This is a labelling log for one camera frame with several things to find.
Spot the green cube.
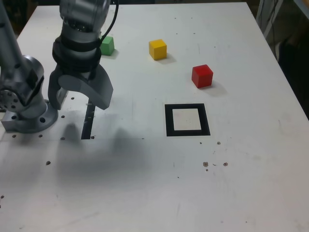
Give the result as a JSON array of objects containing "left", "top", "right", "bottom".
[{"left": 99, "top": 36, "right": 115, "bottom": 56}]

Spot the red cube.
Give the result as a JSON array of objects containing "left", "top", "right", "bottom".
[{"left": 191, "top": 64, "right": 214, "bottom": 89}]

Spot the black tape strip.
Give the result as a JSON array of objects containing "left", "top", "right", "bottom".
[{"left": 81, "top": 96, "right": 97, "bottom": 140}]

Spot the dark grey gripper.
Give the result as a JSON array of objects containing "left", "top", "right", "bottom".
[{"left": 47, "top": 63, "right": 114, "bottom": 111}]

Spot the white metal frame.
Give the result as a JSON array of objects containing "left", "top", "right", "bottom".
[{"left": 255, "top": 0, "right": 284, "bottom": 46}]

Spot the black tape square outline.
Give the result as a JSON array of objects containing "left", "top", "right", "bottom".
[{"left": 164, "top": 103, "right": 211, "bottom": 137}]

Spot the yellow cube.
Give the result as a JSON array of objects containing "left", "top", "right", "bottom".
[{"left": 148, "top": 38, "right": 168, "bottom": 60}]

